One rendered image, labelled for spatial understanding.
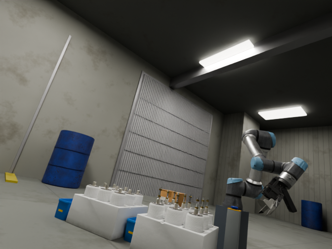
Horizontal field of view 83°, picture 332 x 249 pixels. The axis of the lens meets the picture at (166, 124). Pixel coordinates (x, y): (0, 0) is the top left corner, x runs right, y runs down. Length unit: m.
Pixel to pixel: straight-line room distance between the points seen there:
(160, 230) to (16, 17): 4.18
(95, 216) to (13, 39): 3.58
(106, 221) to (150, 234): 0.31
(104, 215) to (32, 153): 2.81
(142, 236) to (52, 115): 3.24
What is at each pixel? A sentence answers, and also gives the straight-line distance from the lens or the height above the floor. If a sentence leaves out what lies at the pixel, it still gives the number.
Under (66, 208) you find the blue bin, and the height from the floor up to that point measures 0.08.
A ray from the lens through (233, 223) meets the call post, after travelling 1.26.
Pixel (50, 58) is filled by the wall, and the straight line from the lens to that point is 4.34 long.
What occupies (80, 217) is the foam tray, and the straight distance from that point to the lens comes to 1.47.
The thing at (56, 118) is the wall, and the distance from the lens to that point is 4.06.
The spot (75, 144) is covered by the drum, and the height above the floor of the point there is 0.67.
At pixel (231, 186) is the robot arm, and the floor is 0.46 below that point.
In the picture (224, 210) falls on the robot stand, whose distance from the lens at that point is 1.61.
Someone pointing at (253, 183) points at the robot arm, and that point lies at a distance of 1.65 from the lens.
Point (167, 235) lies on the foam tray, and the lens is 1.12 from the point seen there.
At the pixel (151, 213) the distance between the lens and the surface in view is 1.18.
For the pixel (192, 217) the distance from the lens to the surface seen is 1.09.
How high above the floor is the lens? 0.38
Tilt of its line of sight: 17 degrees up
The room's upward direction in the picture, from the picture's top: 12 degrees clockwise
